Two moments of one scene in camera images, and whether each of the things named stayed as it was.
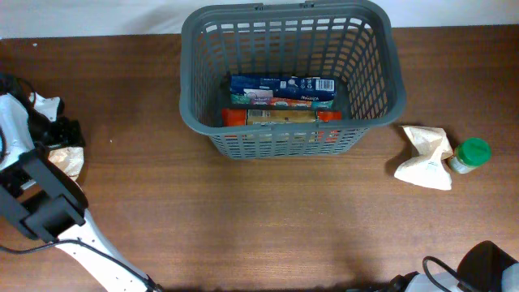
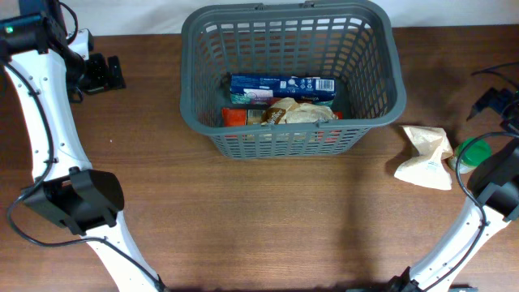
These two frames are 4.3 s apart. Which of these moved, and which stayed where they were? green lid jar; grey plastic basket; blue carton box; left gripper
Moved: left gripper
Stayed: grey plastic basket; green lid jar; blue carton box
